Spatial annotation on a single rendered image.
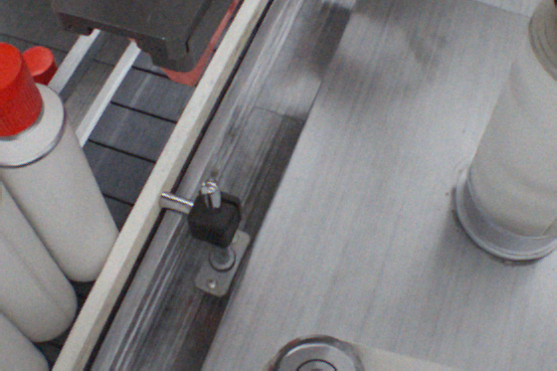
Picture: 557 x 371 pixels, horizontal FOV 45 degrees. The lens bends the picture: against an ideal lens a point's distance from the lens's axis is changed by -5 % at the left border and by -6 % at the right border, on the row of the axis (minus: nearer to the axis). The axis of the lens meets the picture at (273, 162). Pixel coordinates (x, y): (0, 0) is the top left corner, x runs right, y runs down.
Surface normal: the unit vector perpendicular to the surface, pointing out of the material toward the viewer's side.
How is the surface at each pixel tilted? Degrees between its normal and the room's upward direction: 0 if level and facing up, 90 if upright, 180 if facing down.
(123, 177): 0
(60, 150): 90
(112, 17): 0
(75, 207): 90
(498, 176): 88
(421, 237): 0
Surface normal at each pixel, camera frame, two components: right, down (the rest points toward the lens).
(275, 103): 0.00, -0.52
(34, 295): 0.77, 0.54
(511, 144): -0.90, 0.35
